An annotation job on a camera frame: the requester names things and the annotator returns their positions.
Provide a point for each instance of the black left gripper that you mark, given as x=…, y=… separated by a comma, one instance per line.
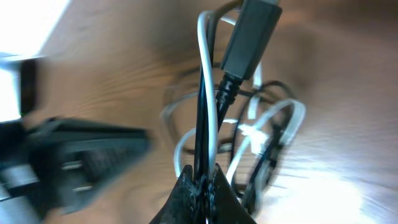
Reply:
x=62, y=163

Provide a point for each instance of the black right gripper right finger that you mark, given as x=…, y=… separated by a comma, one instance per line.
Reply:
x=223, y=206

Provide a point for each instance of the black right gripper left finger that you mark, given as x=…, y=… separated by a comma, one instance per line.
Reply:
x=181, y=204

